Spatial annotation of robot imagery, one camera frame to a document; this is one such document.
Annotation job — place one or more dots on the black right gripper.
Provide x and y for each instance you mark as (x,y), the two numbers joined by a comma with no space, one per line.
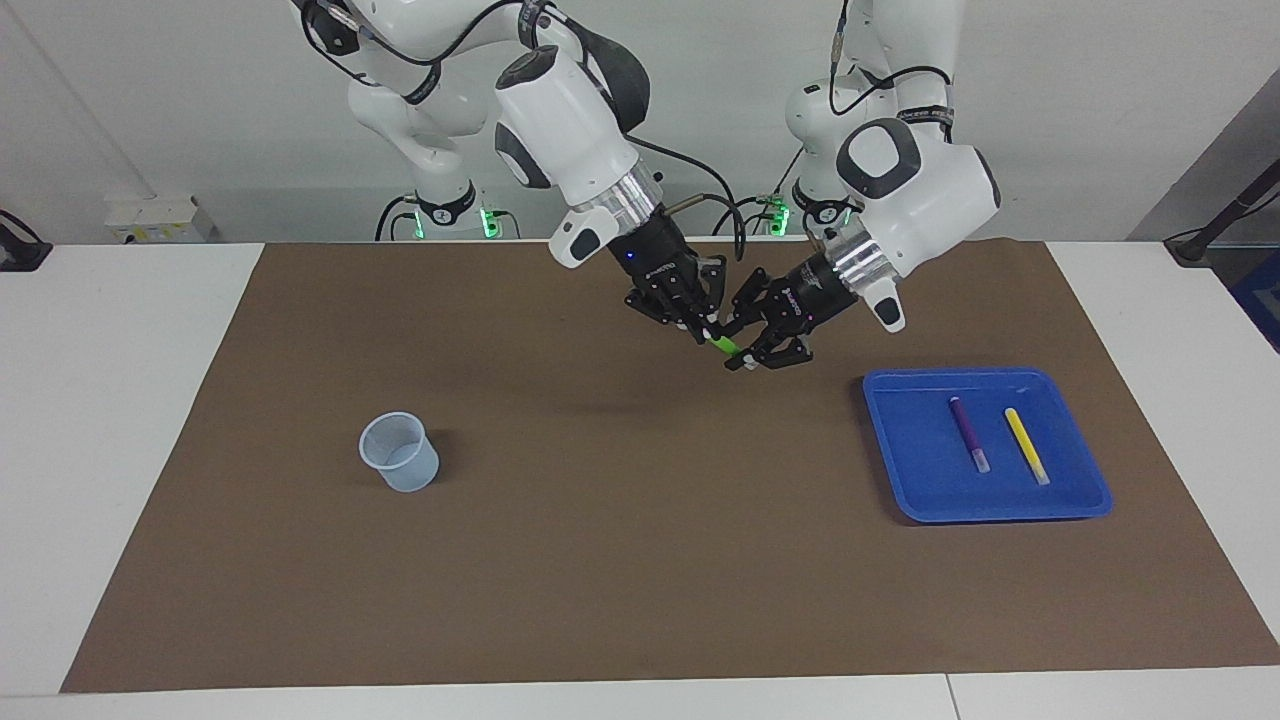
(655,265)

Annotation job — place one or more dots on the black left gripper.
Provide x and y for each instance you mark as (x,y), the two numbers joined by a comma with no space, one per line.
(815,290)

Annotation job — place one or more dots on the green pen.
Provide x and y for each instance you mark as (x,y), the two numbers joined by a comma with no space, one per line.
(722,345)

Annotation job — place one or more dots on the purple pen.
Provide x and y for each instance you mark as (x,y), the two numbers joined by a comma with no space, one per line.
(968,435)

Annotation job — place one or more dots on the yellow pen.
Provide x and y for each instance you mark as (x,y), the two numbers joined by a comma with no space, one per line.
(1028,448)

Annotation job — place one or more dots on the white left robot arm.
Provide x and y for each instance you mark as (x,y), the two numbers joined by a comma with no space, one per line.
(920,190)

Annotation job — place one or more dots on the blue plastic tray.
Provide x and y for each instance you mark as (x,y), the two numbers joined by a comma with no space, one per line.
(930,480)

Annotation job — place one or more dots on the brown table mat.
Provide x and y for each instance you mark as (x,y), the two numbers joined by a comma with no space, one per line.
(650,550)

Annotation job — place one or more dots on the clear plastic cup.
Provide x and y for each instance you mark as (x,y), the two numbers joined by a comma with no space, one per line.
(405,465)

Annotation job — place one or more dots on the black stand pole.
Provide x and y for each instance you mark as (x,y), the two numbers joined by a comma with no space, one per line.
(1225,220)

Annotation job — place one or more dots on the blue box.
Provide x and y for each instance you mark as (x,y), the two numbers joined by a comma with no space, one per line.
(1262,300)

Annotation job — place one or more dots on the white power strip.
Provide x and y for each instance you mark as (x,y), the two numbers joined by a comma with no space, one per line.
(160,220)

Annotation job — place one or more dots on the black clamp mount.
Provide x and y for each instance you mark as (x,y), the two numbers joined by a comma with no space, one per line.
(20,250)

